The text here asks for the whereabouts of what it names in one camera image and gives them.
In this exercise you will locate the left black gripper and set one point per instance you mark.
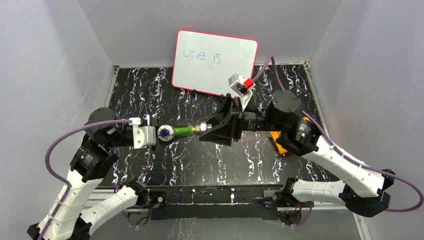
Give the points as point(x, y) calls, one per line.
point(147, 120)

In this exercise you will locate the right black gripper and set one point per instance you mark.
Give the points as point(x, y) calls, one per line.
point(226, 124)

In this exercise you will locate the silver hex nut fitting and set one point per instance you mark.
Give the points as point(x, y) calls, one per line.
point(201, 128)

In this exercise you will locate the green water faucet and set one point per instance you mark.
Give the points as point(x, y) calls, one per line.
point(167, 132)

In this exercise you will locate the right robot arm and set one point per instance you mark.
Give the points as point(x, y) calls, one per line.
point(358, 189)

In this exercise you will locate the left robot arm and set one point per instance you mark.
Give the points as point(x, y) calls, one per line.
point(68, 218)

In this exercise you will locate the pink framed whiteboard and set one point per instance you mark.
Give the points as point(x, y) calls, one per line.
point(204, 61)

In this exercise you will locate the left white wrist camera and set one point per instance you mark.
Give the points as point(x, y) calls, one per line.
point(143, 132)

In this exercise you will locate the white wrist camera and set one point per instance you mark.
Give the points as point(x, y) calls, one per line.
point(243, 87)
point(143, 132)

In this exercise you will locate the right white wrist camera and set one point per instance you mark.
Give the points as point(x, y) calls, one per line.
point(243, 87)

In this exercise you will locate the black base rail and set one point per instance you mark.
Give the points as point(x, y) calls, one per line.
point(216, 201)

